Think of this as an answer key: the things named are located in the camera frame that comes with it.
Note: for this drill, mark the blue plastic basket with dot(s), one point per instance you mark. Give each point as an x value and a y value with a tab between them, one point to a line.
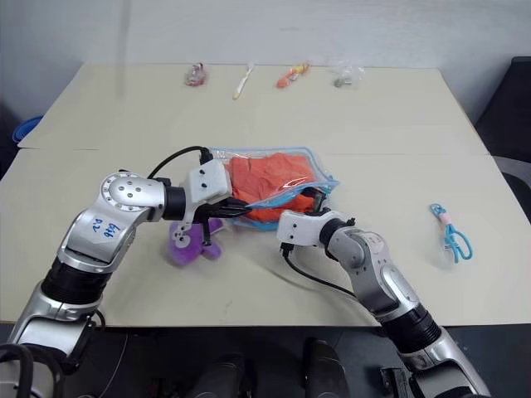
25	128

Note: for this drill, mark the white toothbrush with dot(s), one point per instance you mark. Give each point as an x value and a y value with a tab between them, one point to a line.
241	83

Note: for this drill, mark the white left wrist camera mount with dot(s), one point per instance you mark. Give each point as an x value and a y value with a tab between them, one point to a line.
209	178

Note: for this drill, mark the grey plastic chair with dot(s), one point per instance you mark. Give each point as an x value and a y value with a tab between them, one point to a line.
516	168

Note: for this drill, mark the low black rounded shape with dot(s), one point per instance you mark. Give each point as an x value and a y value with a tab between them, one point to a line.
226	375

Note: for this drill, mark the black chair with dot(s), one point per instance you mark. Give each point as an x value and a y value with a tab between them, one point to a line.
512	108

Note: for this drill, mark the dark bulky object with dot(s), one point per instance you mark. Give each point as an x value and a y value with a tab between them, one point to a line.
5	137

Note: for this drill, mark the clear bag with grey item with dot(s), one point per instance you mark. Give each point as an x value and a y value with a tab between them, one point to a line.
346	76

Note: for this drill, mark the large black rounded shape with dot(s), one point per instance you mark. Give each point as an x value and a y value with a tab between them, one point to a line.
327	373

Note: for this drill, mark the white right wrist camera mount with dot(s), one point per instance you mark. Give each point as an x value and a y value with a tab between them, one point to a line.
303	228

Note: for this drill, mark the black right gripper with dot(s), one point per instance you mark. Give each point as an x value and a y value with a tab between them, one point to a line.
320	206

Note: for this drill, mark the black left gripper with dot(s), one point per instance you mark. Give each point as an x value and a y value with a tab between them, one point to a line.
207	209

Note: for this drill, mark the orange packaged toothbrush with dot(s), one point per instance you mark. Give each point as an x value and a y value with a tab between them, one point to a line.
289	76

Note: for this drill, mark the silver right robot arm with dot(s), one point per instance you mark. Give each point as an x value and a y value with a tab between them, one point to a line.
373	265

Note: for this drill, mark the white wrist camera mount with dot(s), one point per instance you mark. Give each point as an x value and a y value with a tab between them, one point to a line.
303	228
209	178

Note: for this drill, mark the purple plush bunny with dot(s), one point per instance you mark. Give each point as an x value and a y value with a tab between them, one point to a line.
188	250

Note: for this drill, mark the clear pouch with orange cloth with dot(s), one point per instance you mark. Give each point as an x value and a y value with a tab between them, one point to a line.
319	174

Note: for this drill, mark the small black ribbed block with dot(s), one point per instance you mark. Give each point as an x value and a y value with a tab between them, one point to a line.
394	381

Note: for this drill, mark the red item in clear wrapper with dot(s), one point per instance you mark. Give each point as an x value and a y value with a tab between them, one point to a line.
196	76

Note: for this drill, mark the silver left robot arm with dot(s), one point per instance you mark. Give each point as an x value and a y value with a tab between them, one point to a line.
124	195

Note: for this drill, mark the orange cloth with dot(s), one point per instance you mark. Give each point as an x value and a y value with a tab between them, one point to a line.
269	174

